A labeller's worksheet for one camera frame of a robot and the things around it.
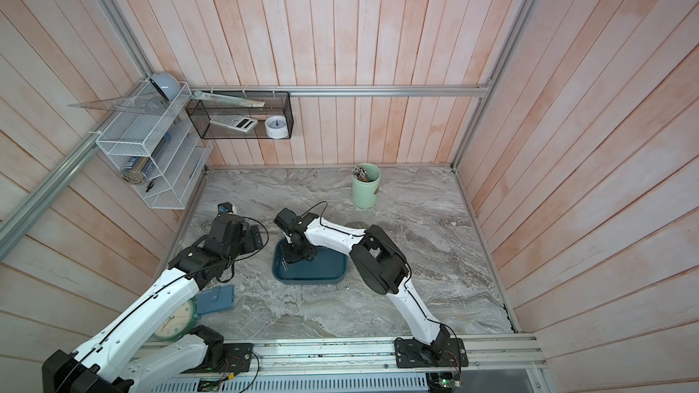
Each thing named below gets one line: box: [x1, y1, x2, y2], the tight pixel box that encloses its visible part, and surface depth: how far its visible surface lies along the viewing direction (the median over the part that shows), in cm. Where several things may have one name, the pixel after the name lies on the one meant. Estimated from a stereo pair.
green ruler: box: [191, 90, 266, 108], surface depth 92 cm
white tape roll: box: [264, 115, 289, 140], surface depth 97 cm
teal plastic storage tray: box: [272, 236, 350, 285], surface depth 88 cm
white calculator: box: [209, 115, 259, 133], surface depth 100 cm
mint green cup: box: [351, 162, 382, 210], surface depth 102 cm
